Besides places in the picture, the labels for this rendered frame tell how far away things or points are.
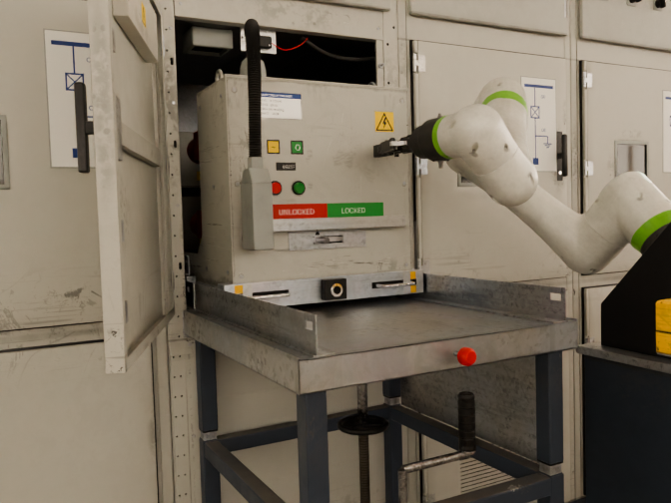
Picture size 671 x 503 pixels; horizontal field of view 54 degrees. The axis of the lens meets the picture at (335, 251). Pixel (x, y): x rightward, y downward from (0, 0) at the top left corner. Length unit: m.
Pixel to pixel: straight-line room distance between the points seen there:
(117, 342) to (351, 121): 0.85
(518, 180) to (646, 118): 1.38
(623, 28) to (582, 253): 1.11
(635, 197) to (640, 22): 1.14
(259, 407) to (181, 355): 0.26
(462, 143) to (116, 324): 0.72
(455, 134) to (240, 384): 0.86
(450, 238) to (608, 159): 0.74
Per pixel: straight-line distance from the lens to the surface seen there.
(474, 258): 2.08
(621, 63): 2.65
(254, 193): 1.40
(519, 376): 1.53
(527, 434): 1.55
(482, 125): 1.31
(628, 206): 1.70
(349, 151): 1.63
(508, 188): 1.36
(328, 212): 1.59
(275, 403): 1.81
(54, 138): 1.61
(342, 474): 1.96
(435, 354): 1.19
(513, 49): 2.28
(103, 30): 1.09
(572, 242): 1.77
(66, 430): 1.67
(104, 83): 1.07
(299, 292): 1.55
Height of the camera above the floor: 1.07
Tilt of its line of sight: 3 degrees down
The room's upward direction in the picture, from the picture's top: 2 degrees counter-clockwise
